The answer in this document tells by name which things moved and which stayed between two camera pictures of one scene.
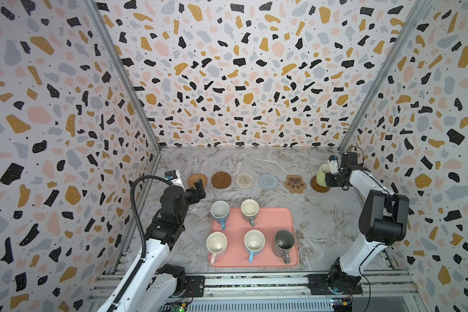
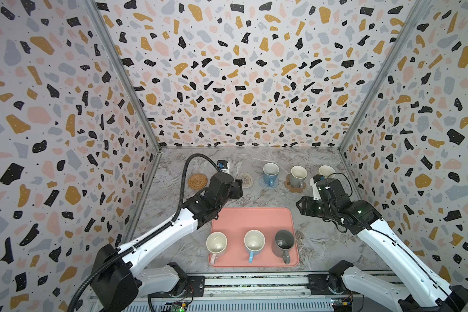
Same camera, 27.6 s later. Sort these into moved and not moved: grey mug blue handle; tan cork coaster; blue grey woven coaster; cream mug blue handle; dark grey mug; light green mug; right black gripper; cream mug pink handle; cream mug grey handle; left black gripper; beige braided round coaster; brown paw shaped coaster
Moved: grey mug blue handle; right black gripper; cream mug grey handle; left black gripper
Not moved: light green mug; brown paw shaped coaster; blue grey woven coaster; tan cork coaster; cream mug pink handle; beige braided round coaster; cream mug blue handle; dark grey mug
